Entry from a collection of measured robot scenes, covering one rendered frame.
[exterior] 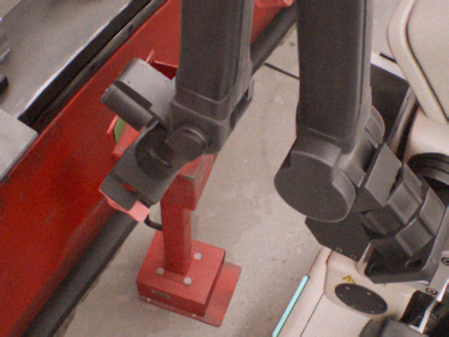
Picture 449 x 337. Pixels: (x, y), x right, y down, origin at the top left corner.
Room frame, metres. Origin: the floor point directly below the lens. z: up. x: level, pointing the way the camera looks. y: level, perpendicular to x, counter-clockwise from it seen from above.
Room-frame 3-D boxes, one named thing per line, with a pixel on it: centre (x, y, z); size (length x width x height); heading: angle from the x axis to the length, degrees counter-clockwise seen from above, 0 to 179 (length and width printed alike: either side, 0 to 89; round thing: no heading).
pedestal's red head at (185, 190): (0.68, 0.09, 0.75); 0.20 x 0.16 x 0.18; 165
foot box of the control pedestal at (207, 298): (0.67, 0.06, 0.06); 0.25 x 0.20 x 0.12; 75
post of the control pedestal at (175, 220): (0.68, 0.09, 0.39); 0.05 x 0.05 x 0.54; 75
